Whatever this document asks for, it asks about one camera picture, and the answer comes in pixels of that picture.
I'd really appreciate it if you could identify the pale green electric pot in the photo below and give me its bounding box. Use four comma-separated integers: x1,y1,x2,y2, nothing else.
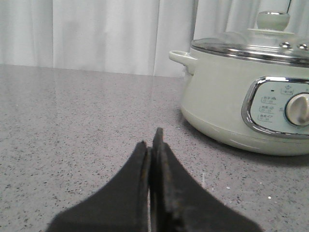
169,47,309,156

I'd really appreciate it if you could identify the white curtain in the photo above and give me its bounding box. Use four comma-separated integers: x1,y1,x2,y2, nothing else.
0,0,309,77

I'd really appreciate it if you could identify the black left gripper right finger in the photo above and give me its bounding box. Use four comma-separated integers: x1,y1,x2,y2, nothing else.
151,128,262,232

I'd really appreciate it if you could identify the glass pot lid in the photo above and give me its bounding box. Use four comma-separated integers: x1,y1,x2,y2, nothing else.
191,11,309,68

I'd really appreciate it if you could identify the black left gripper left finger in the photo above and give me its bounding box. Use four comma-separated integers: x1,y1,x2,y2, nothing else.
47,142,151,232

